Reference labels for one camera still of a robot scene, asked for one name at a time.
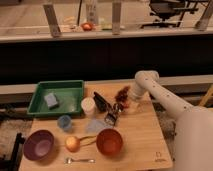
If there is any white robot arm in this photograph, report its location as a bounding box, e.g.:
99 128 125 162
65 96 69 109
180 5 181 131
130 70 213 171

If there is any red bowl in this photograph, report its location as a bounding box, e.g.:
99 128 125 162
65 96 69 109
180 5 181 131
96 129 123 156

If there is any purple bowl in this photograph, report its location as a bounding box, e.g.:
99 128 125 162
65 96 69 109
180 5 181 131
23 130 54 161

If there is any brown pinecone brush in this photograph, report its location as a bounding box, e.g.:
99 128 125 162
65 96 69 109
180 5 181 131
115 86 130 102

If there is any white cup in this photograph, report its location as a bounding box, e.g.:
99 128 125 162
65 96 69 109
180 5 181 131
81 97 95 115

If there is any clear plastic lid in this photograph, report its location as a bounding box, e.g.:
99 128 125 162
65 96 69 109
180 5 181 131
85 119 105 133

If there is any gold spoon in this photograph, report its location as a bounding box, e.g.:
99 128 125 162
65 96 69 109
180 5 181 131
80 135 97 146

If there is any blue plastic cup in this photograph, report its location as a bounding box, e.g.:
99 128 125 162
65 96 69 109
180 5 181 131
57 115 72 131

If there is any yellow onion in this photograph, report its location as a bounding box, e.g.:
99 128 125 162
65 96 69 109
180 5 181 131
65 136 80 152

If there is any green plastic tray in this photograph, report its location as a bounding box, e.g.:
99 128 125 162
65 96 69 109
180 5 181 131
27 80 84 118

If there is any blue sponge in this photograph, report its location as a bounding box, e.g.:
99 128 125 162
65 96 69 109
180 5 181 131
44 93 59 109

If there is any red apple background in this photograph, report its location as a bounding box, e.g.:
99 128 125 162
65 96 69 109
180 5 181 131
81 22 93 31

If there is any silver fork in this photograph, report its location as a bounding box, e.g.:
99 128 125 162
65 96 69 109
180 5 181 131
65 158 95 164

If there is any black office chair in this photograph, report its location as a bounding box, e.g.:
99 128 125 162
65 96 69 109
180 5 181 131
141 0 198 28

